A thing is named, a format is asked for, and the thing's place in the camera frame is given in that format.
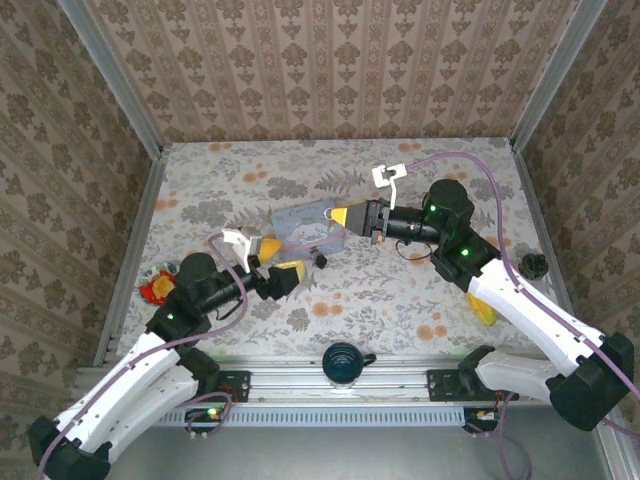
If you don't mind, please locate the aluminium mounting rail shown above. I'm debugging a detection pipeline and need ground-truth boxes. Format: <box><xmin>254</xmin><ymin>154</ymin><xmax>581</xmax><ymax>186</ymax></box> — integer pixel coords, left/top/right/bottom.
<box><xmin>72</xmin><ymin>352</ymin><xmax>551</xmax><ymax>405</ymax></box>

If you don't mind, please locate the light blue plastic pouch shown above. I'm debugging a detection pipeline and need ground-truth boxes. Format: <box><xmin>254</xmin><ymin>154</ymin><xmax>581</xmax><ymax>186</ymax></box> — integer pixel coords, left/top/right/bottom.
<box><xmin>269</xmin><ymin>198</ymin><xmax>347</xmax><ymax>262</ymax></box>

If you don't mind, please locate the grey slotted cable duct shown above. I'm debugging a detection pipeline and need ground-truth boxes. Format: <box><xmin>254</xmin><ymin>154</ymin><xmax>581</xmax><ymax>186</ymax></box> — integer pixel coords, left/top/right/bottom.
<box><xmin>157</xmin><ymin>405</ymin><xmax>469</xmax><ymax>429</ymax></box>

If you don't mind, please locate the black connector board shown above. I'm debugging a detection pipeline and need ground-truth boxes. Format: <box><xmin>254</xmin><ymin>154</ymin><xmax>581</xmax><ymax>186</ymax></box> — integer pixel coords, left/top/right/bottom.
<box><xmin>183</xmin><ymin>405</ymin><xmax>227</xmax><ymax>435</ymax></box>
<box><xmin>460</xmin><ymin>405</ymin><xmax>501</xmax><ymax>435</ymax></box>

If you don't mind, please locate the yellow curved plastic object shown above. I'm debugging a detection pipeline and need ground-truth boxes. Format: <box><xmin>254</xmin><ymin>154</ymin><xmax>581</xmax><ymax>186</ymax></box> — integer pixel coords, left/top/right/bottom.
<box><xmin>466</xmin><ymin>292</ymin><xmax>497</xmax><ymax>327</ymax></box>

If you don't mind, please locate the aluminium frame bar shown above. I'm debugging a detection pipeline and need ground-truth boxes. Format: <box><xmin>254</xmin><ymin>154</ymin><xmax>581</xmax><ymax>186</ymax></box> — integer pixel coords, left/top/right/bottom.
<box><xmin>594</xmin><ymin>419</ymin><xmax>640</xmax><ymax>480</ymax></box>

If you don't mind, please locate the aluminium frame post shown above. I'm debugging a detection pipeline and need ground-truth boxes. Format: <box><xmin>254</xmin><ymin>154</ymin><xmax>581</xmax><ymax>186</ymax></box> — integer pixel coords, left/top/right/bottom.
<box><xmin>56</xmin><ymin>0</ymin><xmax>165</xmax><ymax>157</ymax></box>
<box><xmin>508</xmin><ymin>0</ymin><xmax>610</xmax><ymax>151</ymax></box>

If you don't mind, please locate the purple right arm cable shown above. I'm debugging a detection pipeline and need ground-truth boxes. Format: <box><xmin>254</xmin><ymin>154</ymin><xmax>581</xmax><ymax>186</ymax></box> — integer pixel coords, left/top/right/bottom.
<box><xmin>405</xmin><ymin>151</ymin><xmax>640</xmax><ymax>480</ymax></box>

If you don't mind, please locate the aluminium side rail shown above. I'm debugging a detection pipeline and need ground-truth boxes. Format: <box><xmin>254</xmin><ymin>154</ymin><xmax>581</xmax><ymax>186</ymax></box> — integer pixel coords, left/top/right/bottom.
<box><xmin>93</xmin><ymin>147</ymin><xmax>171</xmax><ymax>369</ymax></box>
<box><xmin>508</xmin><ymin>137</ymin><xmax>576</xmax><ymax>326</ymax></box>

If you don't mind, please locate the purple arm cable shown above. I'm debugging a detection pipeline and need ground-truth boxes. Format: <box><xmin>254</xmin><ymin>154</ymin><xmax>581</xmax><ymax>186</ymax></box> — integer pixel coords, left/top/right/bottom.
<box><xmin>33</xmin><ymin>232</ymin><xmax>250</xmax><ymax>474</ymax></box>
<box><xmin>405</xmin><ymin>151</ymin><xmax>640</xmax><ymax>480</ymax></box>

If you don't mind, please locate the floral tablecloth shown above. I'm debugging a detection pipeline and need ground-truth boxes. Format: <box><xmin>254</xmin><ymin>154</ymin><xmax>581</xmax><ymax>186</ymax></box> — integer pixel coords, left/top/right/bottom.
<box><xmin>117</xmin><ymin>137</ymin><xmax>574</xmax><ymax>359</ymax></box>

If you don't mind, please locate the clear jar with black lid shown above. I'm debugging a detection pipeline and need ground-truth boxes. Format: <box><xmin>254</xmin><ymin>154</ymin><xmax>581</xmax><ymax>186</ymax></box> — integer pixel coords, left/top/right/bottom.
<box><xmin>519</xmin><ymin>252</ymin><xmax>549</xmax><ymax>281</ymax></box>

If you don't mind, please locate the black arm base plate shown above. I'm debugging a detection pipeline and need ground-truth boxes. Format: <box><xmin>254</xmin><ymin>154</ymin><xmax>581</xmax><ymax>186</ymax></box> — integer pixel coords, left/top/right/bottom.
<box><xmin>192</xmin><ymin>368</ymin><xmax>252</xmax><ymax>404</ymax></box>
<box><xmin>426</xmin><ymin>368</ymin><xmax>521</xmax><ymax>404</ymax></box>

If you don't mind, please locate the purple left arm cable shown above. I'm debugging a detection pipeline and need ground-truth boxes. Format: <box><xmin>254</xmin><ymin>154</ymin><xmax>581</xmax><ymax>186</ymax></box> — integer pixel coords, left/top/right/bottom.
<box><xmin>33</xmin><ymin>232</ymin><xmax>250</xmax><ymax>474</ymax></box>

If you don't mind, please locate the dark blue mug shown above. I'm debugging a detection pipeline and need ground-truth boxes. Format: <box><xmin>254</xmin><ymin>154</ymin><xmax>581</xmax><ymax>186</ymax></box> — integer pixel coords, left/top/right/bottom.
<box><xmin>322</xmin><ymin>341</ymin><xmax>377</xmax><ymax>389</ymax></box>

